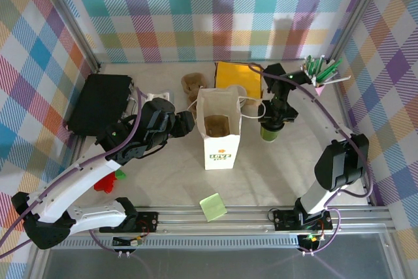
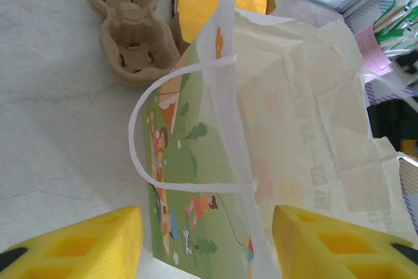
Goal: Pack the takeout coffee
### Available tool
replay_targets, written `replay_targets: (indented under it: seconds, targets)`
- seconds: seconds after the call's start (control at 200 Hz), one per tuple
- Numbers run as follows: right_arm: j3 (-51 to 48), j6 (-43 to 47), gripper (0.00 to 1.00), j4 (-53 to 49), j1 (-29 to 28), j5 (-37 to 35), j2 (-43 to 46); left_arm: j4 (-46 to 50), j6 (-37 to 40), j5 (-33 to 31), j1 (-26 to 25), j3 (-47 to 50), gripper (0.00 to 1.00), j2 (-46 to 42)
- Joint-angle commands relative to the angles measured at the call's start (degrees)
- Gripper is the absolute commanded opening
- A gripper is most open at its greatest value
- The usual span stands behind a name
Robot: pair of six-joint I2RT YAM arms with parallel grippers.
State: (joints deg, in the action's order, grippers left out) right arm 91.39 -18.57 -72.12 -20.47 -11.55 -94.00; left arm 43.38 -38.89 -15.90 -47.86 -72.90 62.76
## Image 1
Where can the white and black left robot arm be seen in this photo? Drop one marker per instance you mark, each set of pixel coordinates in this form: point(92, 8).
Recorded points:
point(78, 174)

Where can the green sticky note pad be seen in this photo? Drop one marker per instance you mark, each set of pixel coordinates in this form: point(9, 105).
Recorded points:
point(213, 207)

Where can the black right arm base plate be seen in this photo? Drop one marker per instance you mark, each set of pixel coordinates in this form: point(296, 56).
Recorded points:
point(284, 220)

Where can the aluminium frame post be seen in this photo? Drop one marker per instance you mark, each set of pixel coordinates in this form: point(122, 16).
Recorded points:
point(68, 14)
point(355, 14)

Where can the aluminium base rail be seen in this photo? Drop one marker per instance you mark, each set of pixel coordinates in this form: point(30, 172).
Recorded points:
point(248, 218)

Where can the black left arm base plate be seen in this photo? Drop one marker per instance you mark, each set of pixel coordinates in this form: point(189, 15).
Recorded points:
point(148, 221)

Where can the green paper coffee cup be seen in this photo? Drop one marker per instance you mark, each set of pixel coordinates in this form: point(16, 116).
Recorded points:
point(270, 135)

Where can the white paper takeout bag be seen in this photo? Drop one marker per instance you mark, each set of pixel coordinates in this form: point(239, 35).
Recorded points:
point(222, 148)

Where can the red toy block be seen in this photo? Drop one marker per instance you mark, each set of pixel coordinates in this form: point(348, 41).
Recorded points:
point(105, 185)

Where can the small circuit board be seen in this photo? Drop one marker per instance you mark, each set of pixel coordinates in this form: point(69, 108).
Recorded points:
point(135, 242)
point(311, 238)

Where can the white wrapped straw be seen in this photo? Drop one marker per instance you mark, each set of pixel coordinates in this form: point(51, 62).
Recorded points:
point(339, 79)

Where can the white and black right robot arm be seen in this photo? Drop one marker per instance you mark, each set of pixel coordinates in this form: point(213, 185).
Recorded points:
point(316, 197)

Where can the green toy block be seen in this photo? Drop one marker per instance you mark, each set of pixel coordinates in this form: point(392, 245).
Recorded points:
point(121, 175)

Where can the black carrying case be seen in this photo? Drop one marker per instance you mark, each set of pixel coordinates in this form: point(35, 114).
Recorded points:
point(98, 102)

